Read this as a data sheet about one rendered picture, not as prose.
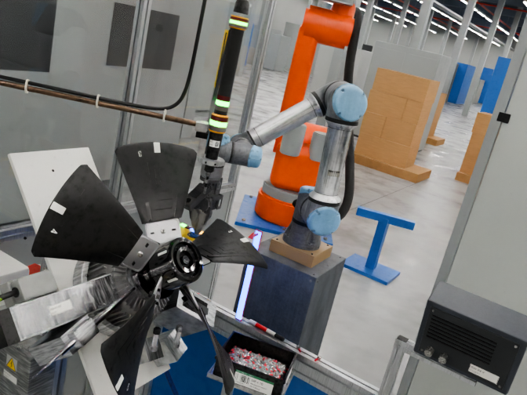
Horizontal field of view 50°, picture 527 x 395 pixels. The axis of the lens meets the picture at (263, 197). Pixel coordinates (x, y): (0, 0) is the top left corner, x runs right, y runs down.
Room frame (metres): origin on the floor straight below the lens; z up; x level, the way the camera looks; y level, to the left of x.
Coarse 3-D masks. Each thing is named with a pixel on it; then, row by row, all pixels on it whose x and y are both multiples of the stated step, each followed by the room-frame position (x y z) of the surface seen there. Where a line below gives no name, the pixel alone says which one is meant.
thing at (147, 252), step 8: (144, 240) 1.26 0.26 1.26; (152, 240) 1.28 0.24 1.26; (136, 248) 1.26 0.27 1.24; (144, 248) 1.27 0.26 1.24; (152, 248) 1.28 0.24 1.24; (128, 256) 1.25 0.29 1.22; (136, 256) 1.26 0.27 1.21; (144, 256) 1.27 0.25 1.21; (128, 264) 1.25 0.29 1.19; (136, 264) 1.26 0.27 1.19; (144, 264) 1.27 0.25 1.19
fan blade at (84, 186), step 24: (72, 192) 1.16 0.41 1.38; (96, 192) 1.20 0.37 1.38; (48, 216) 1.12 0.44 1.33; (72, 216) 1.15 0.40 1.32; (96, 216) 1.18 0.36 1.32; (120, 216) 1.22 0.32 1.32; (48, 240) 1.11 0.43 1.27; (72, 240) 1.15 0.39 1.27; (96, 240) 1.19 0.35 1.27; (120, 240) 1.22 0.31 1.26
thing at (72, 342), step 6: (132, 288) 1.27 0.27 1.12; (126, 294) 1.24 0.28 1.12; (120, 300) 1.21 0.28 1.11; (108, 306) 1.18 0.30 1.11; (114, 306) 1.19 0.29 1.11; (102, 312) 1.16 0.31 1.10; (108, 312) 1.17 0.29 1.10; (96, 318) 1.14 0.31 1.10; (102, 318) 1.14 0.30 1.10; (96, 324) 1.13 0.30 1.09; (72, 342) 1.06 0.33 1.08; (66, 348) 1.04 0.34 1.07; (60, 354) 1.02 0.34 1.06; (54, 360) 1.01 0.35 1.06
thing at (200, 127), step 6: (198, 126) 1.38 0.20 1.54; (204, 126) 1.38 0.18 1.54; (198, 132) 1.37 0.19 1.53; (204, 132) 1.38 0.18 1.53; (204, 138) 1.38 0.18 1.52; (198, 144) 1.38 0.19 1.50; (204, 144) 1.38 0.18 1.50; (198, 150) 1.38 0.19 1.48; (204, 150) 1.38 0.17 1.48; (198, 156) 1.38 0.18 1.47; (204, 156) 1.40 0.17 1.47; (204, 162) 1.37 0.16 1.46; (210, 162) 1.36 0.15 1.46; (216, 162) 1.37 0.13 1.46; (222, 162) 1.38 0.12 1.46
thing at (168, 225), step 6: (156, 222) 1.38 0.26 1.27; (162, 222) 1.38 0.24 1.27; (168, 222) 1.38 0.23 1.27; (174, 222) 1.38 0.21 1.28; (150, 228) 1.37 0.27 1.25; (156, 228) 1.37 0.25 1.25; (162, 228) 1.37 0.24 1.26; (168, 228) 1.37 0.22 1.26; (150, 234) 1.36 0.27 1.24; (156, 234) 1.36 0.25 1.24; (162, 234) 1.36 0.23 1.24; (168, 234) 1.36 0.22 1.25; (174, 234) 1.36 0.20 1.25; (180, 234) 1.37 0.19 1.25; (156, 240) 1.35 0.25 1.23; (162, 240) 1.35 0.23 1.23; (168, 240) 1.35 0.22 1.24
